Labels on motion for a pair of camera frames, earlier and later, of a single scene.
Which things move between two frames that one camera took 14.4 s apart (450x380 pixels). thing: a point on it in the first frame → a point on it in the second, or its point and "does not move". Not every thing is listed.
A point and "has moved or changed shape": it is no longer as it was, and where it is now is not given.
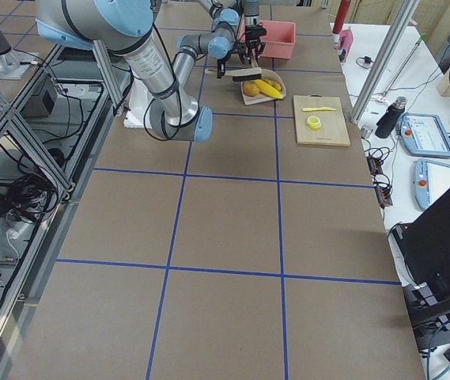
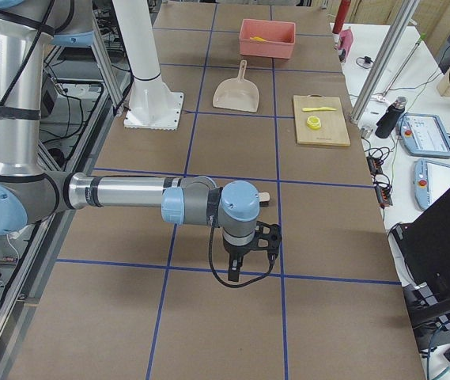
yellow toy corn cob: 266,88 has moved or changed shape
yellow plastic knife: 324,108 does not move
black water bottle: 387,123 does not move
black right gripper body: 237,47 → 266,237
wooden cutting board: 320,120 does not move
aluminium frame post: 401,22 does not move
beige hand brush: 241,75 → 263,199
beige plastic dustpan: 271,74 → 237,93
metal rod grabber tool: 421,39 does not move
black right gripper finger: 221,67 → 236,262
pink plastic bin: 279,38 does not move
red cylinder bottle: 344,6 does not move
